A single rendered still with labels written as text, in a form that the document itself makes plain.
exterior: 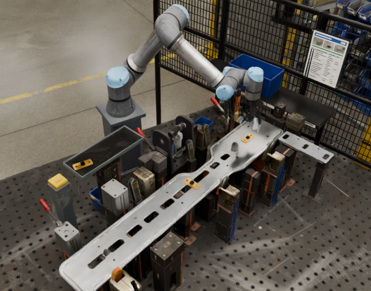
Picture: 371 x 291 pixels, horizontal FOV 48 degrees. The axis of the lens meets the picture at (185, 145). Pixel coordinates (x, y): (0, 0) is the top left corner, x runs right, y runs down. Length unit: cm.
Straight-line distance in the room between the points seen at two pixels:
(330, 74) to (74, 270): 170
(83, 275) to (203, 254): 65
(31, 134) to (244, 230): 244
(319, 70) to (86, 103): 254
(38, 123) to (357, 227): 295
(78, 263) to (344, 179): 161
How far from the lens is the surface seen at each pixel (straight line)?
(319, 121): 245
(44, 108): 435
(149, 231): 181
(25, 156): 383
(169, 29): 190
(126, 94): 219
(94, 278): 170
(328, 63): 250
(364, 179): 268
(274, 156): 213
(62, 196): 186
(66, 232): 178
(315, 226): 233
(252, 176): 208
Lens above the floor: 243
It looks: 40 degrees down
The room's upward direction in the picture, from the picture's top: 2 degrees clockwise
